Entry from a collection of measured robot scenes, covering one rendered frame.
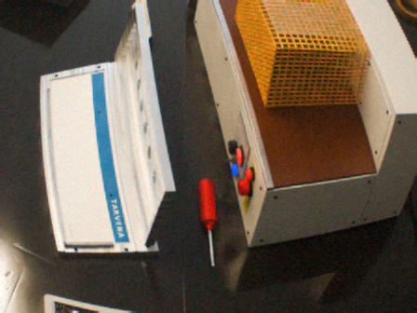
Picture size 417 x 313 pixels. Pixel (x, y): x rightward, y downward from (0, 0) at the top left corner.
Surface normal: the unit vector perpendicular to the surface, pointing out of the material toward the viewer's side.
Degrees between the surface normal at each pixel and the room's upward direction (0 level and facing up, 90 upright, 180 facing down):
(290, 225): 90
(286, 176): 0
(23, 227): 0
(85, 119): 0
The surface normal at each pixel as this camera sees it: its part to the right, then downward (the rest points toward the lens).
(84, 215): 0.11, -0.58
